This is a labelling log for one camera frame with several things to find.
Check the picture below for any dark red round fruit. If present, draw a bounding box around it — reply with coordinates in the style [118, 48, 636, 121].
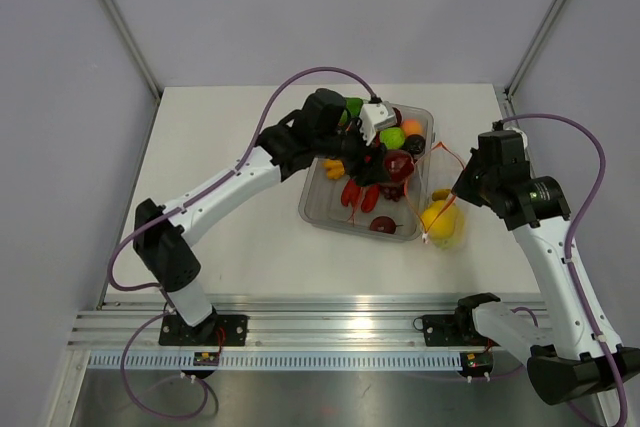
[369, 216, 401, 235]

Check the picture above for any dark red grape bunch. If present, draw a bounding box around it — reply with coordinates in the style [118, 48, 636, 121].
[380, 185, 404, 202]

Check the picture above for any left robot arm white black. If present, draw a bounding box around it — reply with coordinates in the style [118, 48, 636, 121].
[133, 88, 397, 345]

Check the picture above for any left aluminium frame post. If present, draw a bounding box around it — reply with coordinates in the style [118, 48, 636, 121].
[99, 0, 163, 105]

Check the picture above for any orange peach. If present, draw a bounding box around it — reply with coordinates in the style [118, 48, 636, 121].
[400, 119, 424, 137]

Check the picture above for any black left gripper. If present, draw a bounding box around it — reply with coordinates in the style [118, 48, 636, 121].
[314, 116, 390, 186]

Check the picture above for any dark red fruit at edge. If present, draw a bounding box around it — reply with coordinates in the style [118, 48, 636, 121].
[392, 107, 403, 127]

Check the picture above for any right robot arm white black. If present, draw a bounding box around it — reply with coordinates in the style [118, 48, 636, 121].
[421, 130, 639, 405]

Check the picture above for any green bell pepper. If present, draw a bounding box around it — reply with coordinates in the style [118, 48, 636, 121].
[339, 97, 364, 126]

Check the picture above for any clear zip bag orange zipper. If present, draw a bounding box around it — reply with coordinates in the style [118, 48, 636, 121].
[404, 141, 469, 252]

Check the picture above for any aluminium frame post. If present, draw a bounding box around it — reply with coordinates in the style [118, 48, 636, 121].
[99, 0, 163, 105]
[504, 0, 570, 101]

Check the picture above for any red crayfish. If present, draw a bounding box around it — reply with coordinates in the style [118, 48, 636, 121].
[340, 180, 380, 225]

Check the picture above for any red apple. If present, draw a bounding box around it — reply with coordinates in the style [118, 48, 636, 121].
[383, 150, 415, 184]

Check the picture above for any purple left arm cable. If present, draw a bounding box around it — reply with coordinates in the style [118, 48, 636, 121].
[107, 65, 384, 418]

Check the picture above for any yellow lemon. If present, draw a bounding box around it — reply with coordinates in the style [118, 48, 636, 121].
[421, 200, 459, 241]

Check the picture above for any black shiny fruit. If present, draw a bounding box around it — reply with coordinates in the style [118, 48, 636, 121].
[402, 134, 426, 158]

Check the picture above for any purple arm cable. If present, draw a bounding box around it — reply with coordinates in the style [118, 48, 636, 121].
[492, 113, 629, 426]
[107, 65, 384, 418]

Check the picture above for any aluminium mounting rail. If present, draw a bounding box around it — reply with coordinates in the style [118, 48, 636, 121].
[67, 296, 614, 351]

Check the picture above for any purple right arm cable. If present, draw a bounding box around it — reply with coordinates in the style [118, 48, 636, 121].
[492, 113, 629, 426]

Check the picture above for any yellow banana bunch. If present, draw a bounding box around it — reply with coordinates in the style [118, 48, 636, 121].
[431, 189, 451, 202]

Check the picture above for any yellow ginger root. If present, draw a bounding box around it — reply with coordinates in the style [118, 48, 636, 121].
[323, 159, 346, 181]

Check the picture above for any light green wrinkled fruit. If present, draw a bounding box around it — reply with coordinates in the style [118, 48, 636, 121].
[379, 127, 406, 150]

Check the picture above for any white slotted cable duct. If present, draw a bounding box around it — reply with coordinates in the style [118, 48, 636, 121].
[88, 350, 462, 372]

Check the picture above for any clear plastic food bin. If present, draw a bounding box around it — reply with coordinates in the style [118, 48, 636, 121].
[298, 101, 435, 243]

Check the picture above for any right aluminium frame post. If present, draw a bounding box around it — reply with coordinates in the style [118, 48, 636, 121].
[504, 0, 570, 101]

